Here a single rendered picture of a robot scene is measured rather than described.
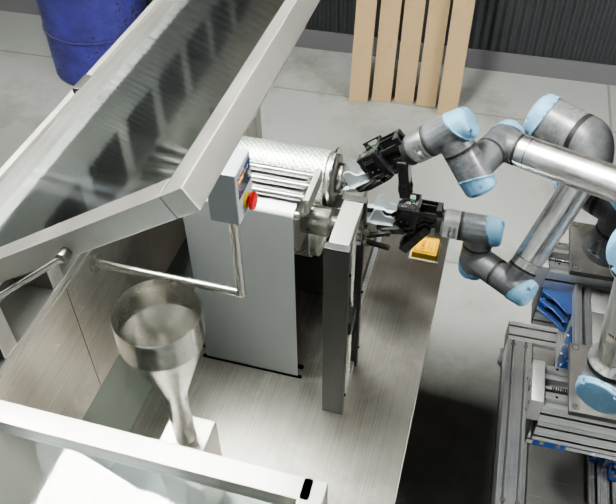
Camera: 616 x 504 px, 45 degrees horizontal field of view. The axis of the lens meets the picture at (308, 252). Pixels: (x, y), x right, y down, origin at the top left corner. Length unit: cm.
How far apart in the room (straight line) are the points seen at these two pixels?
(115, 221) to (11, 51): 447
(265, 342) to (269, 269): 26
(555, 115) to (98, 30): 304
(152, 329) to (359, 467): 65
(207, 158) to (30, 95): 400
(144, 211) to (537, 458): 205
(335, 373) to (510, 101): 305
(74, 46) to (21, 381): 336
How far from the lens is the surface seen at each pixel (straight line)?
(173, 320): 127
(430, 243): 213
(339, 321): 150
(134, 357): 115
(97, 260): 143
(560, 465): 262
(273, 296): 162
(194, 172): 70
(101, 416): 164
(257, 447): 173
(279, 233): 148
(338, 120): 418
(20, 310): 133
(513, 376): 275
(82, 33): 444
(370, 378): 184
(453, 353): 306
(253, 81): 83
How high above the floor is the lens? 240
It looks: 45 degrees down
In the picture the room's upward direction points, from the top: 1 degrees counter-clockwise
